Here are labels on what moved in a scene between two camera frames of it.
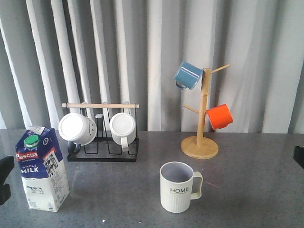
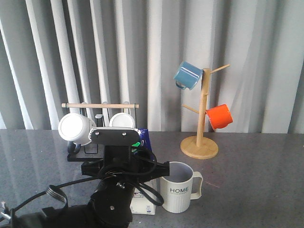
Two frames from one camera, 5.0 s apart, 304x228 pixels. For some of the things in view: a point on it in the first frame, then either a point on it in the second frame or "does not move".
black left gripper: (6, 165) → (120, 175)
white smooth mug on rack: (78, 128) does not move
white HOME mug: (179, 185) does not move
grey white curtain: (127, 51) does not move
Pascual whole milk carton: (42, 169) → (140, 204)
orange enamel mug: (220, 116) does not move
